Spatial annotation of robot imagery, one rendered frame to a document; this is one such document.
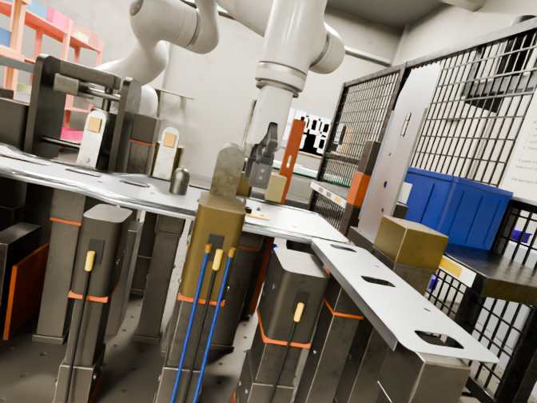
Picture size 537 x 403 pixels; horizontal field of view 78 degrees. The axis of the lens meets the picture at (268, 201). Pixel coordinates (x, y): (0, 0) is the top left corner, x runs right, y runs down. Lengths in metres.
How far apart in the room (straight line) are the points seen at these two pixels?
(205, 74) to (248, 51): 0.97
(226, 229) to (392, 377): 0.23
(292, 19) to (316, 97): 6.85
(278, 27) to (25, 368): 0.66
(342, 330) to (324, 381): 0.09
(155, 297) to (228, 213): 0.34
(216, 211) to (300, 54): 0.29
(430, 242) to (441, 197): 0.17
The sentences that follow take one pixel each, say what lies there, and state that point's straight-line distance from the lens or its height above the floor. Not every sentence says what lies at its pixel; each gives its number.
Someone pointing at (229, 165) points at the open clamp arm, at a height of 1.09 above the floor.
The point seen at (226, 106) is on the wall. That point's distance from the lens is 7.22.
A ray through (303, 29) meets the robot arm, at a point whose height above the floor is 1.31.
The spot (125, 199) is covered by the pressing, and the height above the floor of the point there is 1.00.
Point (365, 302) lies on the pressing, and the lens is 0.38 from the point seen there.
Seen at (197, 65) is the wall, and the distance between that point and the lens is 7.36.
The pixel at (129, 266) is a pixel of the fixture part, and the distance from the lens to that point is 0.69.
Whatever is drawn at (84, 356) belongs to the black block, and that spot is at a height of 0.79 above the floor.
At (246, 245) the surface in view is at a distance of 0.65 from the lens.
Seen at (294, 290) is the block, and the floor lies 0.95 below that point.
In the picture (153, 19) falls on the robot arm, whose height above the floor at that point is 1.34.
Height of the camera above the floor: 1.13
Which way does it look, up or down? 10 degrees down
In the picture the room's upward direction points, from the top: 15 degrees clockwise
